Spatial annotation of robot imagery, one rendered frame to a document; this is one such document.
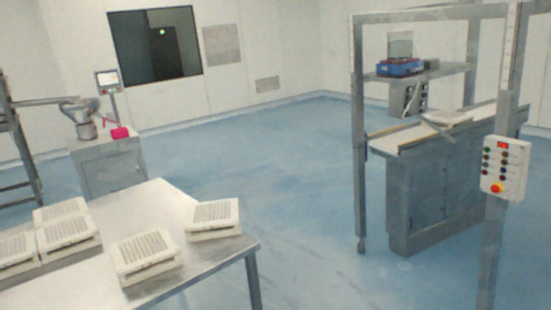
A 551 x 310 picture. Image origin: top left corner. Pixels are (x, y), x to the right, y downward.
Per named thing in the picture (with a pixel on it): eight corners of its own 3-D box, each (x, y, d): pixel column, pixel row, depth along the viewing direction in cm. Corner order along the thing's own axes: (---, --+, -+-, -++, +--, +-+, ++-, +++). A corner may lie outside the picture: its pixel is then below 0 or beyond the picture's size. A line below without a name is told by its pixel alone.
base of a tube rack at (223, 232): (186, 242, 172) (184, 238, 171) (191, 216, 195) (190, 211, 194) (240, 234, 173) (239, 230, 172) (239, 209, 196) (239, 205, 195)
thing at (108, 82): (110, 132, 400) (93, 71, 378) (108, 130, 408) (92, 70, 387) (132, 127, 410) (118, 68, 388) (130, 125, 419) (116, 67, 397)
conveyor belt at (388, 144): (396, 157, 239) (396, 150, 237) (368, 148, 260) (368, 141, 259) (529, 113, 295) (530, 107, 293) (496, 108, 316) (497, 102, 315)
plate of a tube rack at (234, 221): (184, 233, 170) (183, 229, 169) (189, 207, 193) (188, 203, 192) (239, 225, 171) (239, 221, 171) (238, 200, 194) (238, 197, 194)
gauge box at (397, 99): (401, 119, 225) (402, 85, 218) (388, 116, 234) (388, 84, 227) (428, 111, 234) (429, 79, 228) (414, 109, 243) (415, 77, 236)
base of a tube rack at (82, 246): (43, 265, 167) (41, 260, 166) (39, 241, 187) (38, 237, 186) (102, 243, 179) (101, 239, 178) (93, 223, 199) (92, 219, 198)
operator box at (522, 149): (516, 203, 163) (524, 145, 154) (479, 189, 178) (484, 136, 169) (525, 199, 166) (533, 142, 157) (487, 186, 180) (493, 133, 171)
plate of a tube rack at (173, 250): (117, 278, 144) (116, 273, 143) (108, 248, 165) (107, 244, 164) (181, 253, 155) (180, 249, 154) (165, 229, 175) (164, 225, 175)
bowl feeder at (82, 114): (70, 147, 365) (59, 107, 352) (68, 139, 394) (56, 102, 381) (124, 134, 387) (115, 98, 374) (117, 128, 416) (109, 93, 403)
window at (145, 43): (124, 88, 627) (106, 11, 587) (124, 88, 628) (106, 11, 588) (203, 74, 689) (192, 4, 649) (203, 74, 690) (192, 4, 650)
